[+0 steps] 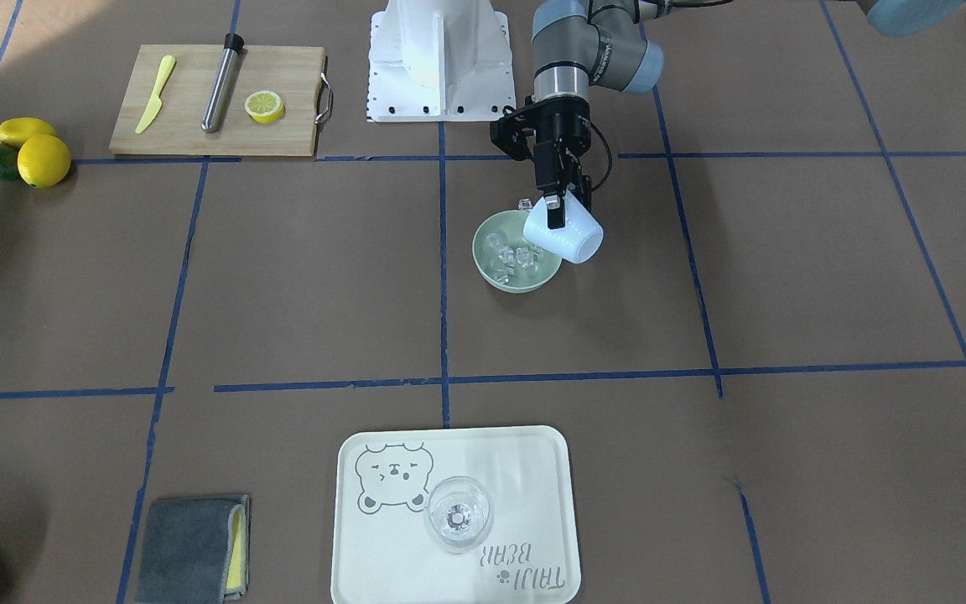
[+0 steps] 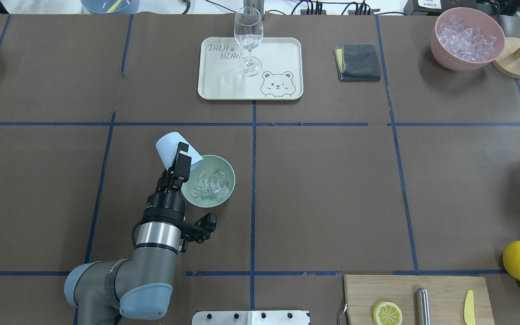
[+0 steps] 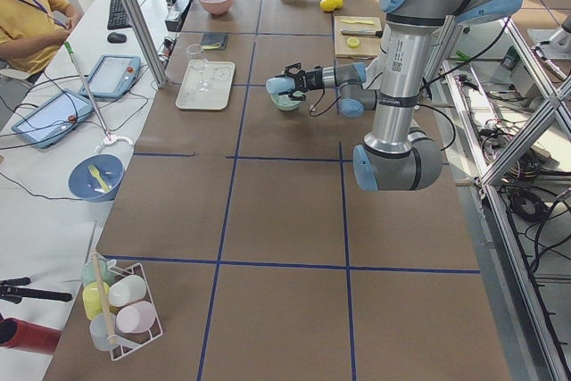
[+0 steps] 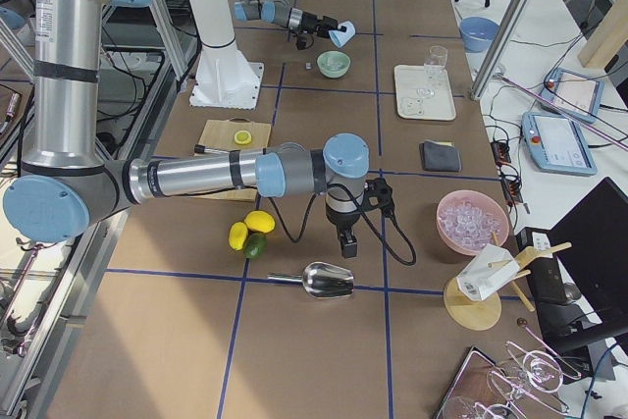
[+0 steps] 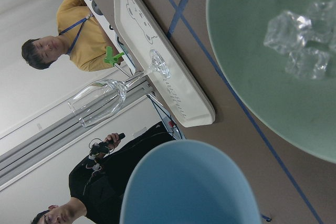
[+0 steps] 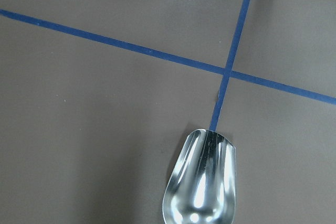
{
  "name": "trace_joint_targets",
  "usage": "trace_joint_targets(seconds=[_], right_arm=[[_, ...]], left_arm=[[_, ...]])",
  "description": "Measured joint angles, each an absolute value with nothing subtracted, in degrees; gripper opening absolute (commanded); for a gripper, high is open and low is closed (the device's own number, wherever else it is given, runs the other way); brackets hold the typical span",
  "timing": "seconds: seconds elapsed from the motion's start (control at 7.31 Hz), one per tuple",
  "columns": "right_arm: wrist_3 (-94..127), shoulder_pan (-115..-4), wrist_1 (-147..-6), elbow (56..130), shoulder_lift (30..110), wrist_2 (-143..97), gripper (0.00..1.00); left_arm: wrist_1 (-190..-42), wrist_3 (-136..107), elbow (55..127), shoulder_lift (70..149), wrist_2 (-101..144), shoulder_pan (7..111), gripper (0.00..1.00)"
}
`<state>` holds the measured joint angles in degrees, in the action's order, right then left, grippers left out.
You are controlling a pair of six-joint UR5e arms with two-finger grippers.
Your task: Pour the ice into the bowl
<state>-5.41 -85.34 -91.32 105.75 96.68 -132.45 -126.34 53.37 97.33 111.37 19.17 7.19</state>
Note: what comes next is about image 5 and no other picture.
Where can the light blue cup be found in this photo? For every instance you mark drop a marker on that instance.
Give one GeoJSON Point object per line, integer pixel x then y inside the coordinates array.
{"type": "Point", "coordinates": [188, 181]}

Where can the green bowl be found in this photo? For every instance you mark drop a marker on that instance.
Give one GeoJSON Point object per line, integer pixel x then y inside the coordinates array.
{"type": "Point", "coordinates": [300, 111]}

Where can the ice cubes in green bowl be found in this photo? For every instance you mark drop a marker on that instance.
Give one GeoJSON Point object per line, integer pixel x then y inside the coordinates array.
{"type": "Point", "coordinates": [308, 40]}

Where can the cream bear tray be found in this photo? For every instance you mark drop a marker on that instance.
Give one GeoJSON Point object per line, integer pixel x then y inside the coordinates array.
{"type": "Point", "coordinates": [180, 92]}

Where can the clear glass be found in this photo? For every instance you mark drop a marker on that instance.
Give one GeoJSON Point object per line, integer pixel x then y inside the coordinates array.
{"type": "Point", "coordinates": [104, 98]}

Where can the metal reacher stick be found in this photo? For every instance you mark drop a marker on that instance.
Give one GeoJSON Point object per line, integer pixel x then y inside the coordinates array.
{"type": "Point", "coordinates": [112, 60]}

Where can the person in yellow shirt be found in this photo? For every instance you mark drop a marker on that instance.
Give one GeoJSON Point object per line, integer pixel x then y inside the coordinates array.
{"type": "Point", "coordinates": [80, 36]}

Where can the person in black clothes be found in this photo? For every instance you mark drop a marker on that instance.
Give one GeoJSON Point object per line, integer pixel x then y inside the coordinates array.
{"type": "Point", "coordinates": [98, 195]}

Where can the black computer mouse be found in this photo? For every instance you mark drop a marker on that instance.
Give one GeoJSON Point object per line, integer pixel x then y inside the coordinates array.
{"type": "Point", "coordinates": [95, 8]}

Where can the aluminium frame post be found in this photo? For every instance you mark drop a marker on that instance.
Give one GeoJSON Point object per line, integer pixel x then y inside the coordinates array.
{"type": "Point", "coordinates": [20, 160]}

